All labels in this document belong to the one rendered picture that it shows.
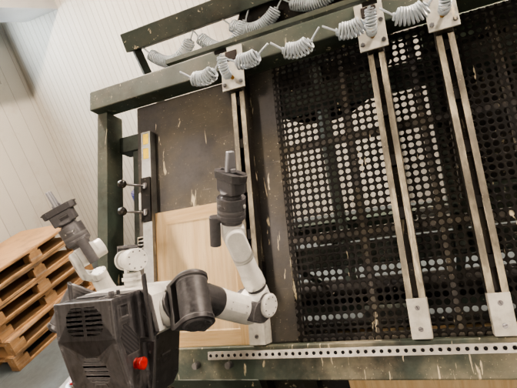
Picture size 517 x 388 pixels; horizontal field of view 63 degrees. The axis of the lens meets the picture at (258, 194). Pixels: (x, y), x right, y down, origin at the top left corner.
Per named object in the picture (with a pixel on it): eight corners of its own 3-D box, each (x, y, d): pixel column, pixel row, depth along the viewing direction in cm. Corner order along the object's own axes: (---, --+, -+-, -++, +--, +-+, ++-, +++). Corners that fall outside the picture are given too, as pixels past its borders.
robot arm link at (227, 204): (230, 178, 117) (231, 219, 121) (257, 172, 123) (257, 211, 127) (205, 170, 126) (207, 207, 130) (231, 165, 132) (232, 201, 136)
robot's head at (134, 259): (128, 280, 122) (125, 249, 123) (116, 279, 130) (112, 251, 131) (150, 275, 126) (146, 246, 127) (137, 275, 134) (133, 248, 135)
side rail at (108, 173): (115, 347, 192) (97, 351, 182) (113, 122, 217) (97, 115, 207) (125, 346, 190) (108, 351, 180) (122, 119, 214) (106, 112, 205)
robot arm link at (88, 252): (89, 227, 158) (105, 253, 160) (61, 242, 153) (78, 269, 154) (95, 224, 149) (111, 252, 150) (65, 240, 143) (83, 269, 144)
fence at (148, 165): (151, 347, 177) (145, 349, 174) (146, 135, 199) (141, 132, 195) (161, 347, 176) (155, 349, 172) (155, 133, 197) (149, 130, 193)
